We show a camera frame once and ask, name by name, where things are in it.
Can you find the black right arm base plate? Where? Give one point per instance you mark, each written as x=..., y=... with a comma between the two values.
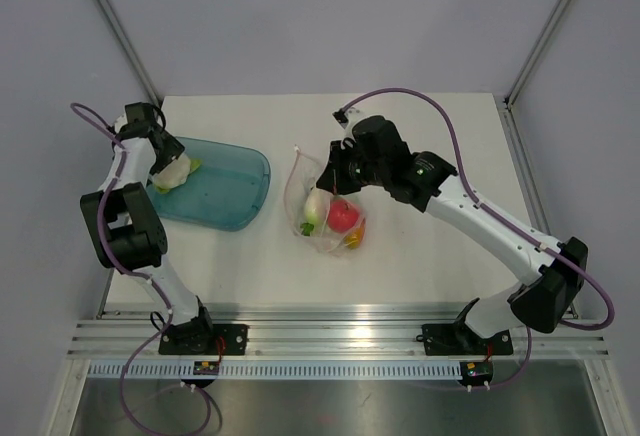
x=456, y=339

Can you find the white eggplant green stem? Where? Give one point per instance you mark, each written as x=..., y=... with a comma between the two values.
x=315, y=211

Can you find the left aluminium corner post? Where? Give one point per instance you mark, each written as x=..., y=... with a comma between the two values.
x=109, y=14

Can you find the red tomato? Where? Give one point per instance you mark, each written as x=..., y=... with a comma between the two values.
x=342, y=216

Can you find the clear pink zip top bag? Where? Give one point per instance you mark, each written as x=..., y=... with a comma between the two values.
x=302, y=178

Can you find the right aluminium corner post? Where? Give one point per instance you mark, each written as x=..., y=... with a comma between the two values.
x=542, y=43

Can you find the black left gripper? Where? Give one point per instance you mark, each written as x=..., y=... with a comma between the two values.
x=171, y=152

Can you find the white cauliflower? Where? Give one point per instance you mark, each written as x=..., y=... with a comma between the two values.
x=175, y=174

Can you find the white slotted cable duct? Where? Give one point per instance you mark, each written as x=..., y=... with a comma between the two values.
x=277, y=370

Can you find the red orange mango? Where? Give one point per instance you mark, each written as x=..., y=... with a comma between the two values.
x=354, y=239

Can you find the teal plastic container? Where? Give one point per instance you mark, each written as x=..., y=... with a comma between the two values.
x=225, y=192

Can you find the aluminium frame rail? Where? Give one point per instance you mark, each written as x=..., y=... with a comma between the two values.
x=330, y=336

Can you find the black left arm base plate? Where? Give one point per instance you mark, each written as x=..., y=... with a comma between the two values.
x=184, y=340

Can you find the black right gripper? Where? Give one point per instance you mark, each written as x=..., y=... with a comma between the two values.
x=334, y=179

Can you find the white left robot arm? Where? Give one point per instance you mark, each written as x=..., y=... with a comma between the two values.
x=126, y=231

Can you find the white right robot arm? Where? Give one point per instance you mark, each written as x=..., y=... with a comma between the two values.
x=548, y=270

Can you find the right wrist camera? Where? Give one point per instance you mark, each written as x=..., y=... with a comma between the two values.
x=348, y=117

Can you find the aluminium corner post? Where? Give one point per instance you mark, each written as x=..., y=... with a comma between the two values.
x=542, y=43
x=109, y=14

